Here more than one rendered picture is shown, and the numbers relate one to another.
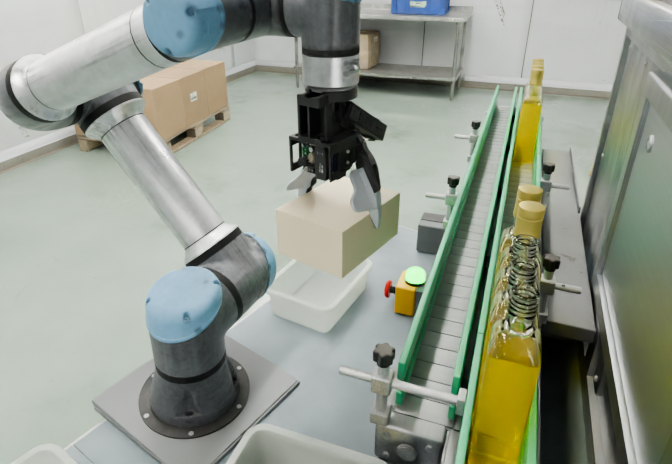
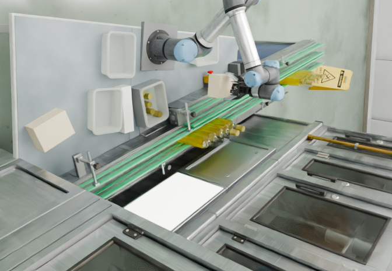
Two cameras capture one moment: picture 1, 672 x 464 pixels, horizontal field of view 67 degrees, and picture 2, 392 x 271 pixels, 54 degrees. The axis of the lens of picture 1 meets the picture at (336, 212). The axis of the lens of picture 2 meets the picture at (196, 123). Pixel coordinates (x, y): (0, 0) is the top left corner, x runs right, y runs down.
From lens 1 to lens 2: 1.54 m
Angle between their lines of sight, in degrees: 43
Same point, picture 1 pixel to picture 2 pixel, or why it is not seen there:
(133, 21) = (251, 63)
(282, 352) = not seen: hidden behind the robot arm
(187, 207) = (214, 35)
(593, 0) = not seen: outside the picture
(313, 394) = (171, 76)
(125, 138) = not seen: hidden behind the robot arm
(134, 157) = (224, 18)
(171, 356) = (170, 54)
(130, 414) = (146, 37)
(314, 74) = (254, 91)
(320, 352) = (183, 66)
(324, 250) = (213, 91)
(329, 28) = (263, 96)
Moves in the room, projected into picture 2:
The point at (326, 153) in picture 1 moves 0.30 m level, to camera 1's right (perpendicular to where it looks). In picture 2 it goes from (236, 93) to (251, 135)
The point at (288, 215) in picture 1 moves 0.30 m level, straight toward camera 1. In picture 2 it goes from (219, 80) to (188, 121)
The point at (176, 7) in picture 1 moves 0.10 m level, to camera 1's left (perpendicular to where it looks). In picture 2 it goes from (252, 83) to (247, 65)
